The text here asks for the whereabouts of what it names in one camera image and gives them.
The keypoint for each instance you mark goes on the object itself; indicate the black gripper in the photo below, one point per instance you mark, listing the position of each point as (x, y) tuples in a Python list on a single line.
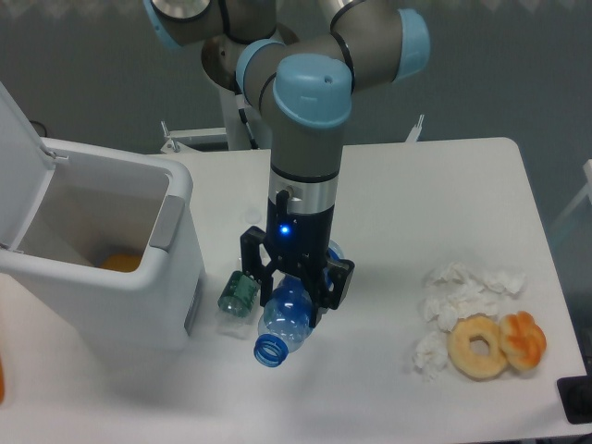
[(297, 244)]

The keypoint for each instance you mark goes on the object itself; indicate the blue plastic bottle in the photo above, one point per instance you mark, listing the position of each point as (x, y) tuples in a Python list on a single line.
[(284, 325)]

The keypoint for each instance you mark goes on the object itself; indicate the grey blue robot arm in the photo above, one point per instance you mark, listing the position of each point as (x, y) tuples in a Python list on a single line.
[(303, 93)]

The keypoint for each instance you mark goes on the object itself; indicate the green crushed plastic bottle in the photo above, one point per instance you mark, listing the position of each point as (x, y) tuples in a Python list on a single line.
[(235, 306)]

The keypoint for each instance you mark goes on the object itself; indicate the orange item in trash can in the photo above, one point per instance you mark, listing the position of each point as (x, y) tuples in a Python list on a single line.
[(122, 262)]

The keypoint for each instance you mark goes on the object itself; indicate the white trash can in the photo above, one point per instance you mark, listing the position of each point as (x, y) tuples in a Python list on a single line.
[(102, 202)]

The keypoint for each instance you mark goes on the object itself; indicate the white trash can lid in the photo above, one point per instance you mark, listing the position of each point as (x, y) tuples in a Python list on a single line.
[(27, 169)]

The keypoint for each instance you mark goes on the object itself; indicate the small crumpled white tissue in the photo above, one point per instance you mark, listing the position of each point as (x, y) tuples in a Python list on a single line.
[(431, 355)]

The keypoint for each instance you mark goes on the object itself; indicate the orange glazed pastry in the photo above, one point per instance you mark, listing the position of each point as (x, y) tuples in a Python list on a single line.
[(522, 340)]

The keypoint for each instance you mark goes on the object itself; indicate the black device at edge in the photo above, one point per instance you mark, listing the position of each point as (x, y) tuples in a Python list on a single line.
[(575, 394)]

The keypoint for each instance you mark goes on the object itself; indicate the orange object at left edge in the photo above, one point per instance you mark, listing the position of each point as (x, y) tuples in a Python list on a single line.
[(2, 383)]

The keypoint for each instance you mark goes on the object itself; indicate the ring donut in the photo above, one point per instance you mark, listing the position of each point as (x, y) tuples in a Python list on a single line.
[(474, 348)]

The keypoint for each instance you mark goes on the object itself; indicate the white frame at right edge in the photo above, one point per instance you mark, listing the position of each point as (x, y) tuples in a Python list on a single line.
[(573, 223)]

